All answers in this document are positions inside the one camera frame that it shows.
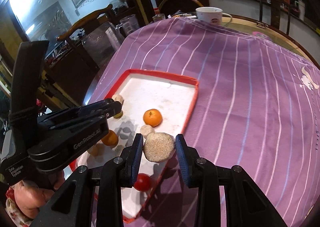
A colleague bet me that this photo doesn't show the small beige foam cylinder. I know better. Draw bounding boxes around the small beige foam cylinder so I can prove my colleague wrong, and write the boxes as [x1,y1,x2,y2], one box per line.
[143,132,175,163]

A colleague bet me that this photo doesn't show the beige foam piece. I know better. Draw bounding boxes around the beige foam piece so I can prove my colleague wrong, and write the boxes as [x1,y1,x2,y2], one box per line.
[112,94,124,105]

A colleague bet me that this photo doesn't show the tall beige foam cylinder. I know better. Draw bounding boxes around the tall beige foam cylinder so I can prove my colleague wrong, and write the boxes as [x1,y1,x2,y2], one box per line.
[140,125,155,139]

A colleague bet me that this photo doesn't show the red tomato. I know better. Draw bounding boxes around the red tomato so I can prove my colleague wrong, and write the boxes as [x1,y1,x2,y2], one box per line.
[133,173,152,192]

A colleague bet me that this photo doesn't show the white jug on counter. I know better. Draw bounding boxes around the white jug on counter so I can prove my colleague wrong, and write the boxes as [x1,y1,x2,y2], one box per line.
[296,0,305,21]

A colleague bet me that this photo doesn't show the green grape ball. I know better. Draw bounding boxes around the green grape ball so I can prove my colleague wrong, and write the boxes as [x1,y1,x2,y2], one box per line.
[114,110,123,119]

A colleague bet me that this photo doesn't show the small orange mandarin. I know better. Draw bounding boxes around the small orange mandarin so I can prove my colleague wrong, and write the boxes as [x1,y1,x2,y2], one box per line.
[143,109,163,128]

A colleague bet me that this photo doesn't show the red rimmed white tray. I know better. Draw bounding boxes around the red rimmed white tray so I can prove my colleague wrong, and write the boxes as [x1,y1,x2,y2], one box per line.
[68,68,200,224]

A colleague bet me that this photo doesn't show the person left hand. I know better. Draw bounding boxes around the person left hand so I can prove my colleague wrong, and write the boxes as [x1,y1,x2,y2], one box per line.
[5,171,65,226]

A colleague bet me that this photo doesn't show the large orange back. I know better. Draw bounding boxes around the large orange back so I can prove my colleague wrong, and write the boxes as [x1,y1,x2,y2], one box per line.
[101,130,119,147]

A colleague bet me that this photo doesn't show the wooden chair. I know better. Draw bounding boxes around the wooden chair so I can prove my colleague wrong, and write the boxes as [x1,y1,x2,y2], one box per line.
[56,4,113,42]

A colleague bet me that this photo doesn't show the purple striped tablecloth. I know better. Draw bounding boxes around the purple striped tablecloth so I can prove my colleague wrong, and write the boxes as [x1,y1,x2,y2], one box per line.
[91,18,319,226]

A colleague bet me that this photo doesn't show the white mug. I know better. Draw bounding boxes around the white mug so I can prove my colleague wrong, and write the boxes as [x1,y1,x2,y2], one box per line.
[196,7,233,26]

